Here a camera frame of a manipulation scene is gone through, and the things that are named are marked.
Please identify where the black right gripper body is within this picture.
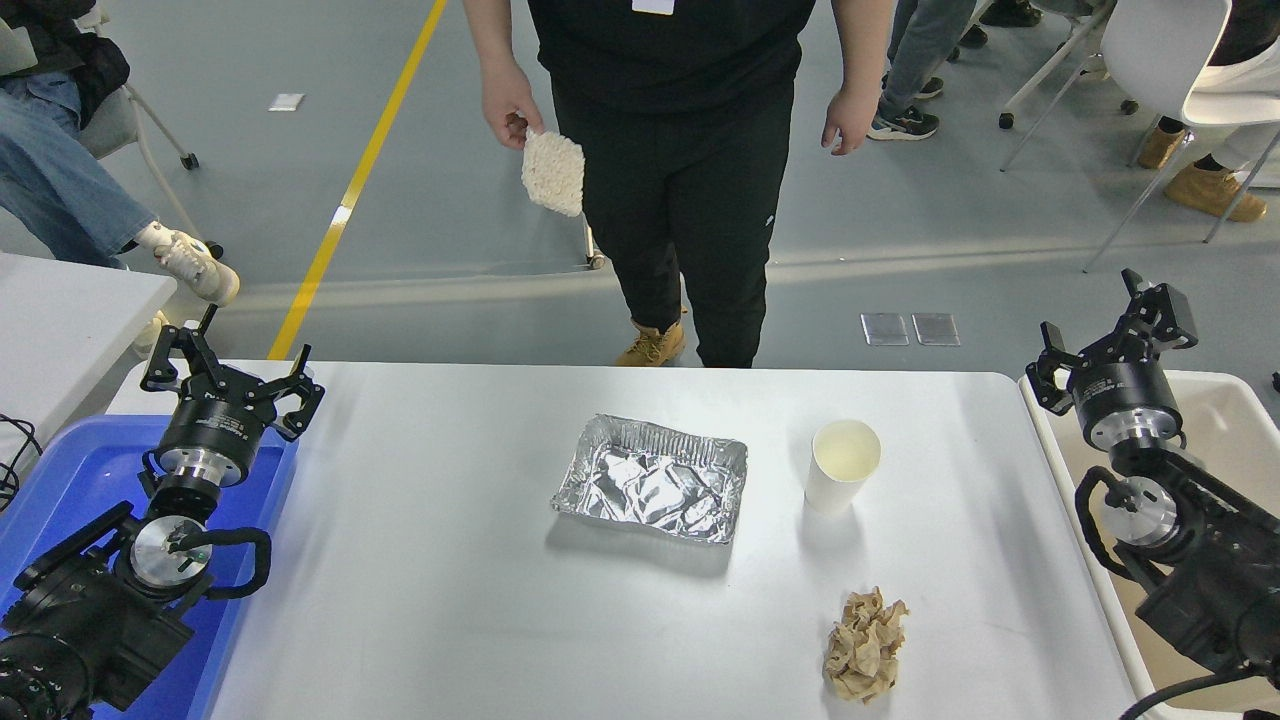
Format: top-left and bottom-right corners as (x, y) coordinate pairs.
(1068, 358), (1184, 446)

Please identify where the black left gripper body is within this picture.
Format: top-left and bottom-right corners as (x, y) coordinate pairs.
(158, 388), (271, 466)

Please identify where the tan paper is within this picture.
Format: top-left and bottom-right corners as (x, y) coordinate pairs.
(822, 587), (910, 704)

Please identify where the white shell chair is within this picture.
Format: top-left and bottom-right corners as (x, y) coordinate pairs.
(1000, 0), (1280, 273)

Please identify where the white side table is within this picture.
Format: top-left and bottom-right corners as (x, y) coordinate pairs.
(0, 252), (178, 471)

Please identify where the white paper cup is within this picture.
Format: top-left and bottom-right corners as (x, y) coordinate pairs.
(804, 419), (883, 516)

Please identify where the standing person's right hand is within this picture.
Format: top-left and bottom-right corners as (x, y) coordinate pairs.
(482, 58), (546, 151)

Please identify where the grey wheeled chair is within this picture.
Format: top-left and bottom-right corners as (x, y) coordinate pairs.
(75, 0), (225, 259)

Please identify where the blue plastic tray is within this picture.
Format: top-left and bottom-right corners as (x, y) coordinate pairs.
(0, 415), (301, 720)

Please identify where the standing person's left hand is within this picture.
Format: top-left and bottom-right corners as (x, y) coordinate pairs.
(822, 88), (881, 156)

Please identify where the white-legged castor chair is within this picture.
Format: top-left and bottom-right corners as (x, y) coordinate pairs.
(998, 0), (1111, 129)

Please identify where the seated person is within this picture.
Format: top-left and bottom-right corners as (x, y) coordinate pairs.
(1138, 0), (1280, 223)
(0, 0), (241, 356)

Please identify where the silver foil tray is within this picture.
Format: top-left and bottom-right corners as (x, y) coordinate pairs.
(550, 414), (749, 546)

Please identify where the pale instant noodle block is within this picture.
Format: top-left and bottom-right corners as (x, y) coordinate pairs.
(521, 128), (586, 218)

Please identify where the large pale plastic bin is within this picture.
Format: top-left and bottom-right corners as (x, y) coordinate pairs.
(1018, 370), (1280, 720)

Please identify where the grey tablet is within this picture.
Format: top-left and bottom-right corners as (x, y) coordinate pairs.
(0, 20), (39, 76)

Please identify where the black cable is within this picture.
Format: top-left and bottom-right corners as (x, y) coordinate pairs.
(0, 413), (43, 513)

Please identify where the standing person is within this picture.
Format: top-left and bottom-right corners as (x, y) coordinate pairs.
(462, 0), (896, 369)

